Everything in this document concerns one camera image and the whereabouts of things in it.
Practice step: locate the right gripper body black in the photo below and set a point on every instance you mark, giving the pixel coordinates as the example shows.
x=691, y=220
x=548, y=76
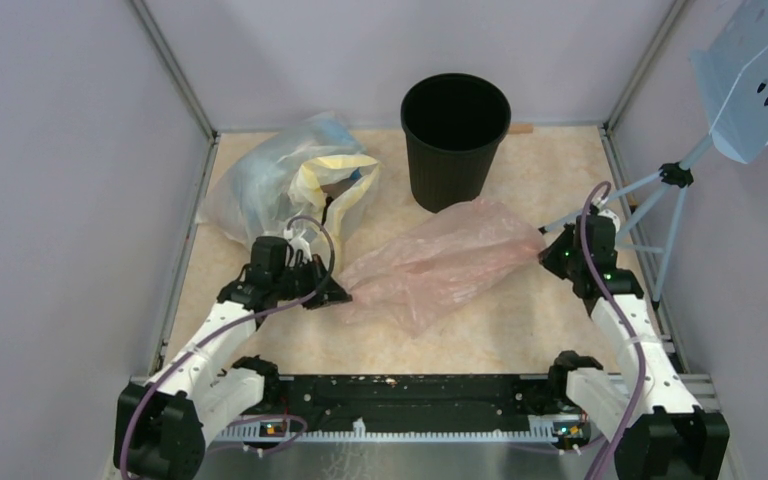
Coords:
x=561, y=258

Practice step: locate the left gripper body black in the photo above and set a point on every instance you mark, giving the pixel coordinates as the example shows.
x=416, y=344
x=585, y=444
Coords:
x=305, y=279

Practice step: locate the pink plastic trash bag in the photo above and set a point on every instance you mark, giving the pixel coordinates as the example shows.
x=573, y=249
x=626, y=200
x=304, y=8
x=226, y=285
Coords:
x=435, y=268

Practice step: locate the clear yellow-rimmed trash bag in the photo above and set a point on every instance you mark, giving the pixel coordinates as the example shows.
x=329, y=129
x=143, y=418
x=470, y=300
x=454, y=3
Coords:
x=315, y=175

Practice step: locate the black plastic trash bin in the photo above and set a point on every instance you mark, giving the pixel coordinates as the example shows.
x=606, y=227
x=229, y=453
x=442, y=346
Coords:
x=453, y=125

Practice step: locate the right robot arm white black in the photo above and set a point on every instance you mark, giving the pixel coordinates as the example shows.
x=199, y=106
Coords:
x=657, y=428

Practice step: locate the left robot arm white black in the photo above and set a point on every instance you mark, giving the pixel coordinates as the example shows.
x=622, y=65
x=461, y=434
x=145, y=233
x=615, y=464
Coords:
x=165, y=424

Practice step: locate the light blue tripod stand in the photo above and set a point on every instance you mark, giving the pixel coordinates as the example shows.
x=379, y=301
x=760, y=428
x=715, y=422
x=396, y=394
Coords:
x=672, y=176

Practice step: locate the small wooden block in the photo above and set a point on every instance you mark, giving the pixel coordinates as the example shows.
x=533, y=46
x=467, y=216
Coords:
x=520, y=129

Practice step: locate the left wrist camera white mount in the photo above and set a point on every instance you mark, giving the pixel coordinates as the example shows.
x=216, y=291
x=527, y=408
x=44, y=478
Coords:
x=301, y=240

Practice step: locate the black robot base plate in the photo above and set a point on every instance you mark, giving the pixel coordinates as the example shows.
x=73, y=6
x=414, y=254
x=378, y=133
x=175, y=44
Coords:
x=431, y=403

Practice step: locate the white toothed cable rail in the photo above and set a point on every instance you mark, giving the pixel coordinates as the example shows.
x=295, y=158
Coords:
x=540, y=432

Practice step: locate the aluminium frame rail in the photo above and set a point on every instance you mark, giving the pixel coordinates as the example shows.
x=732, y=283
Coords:
x=172, y=67

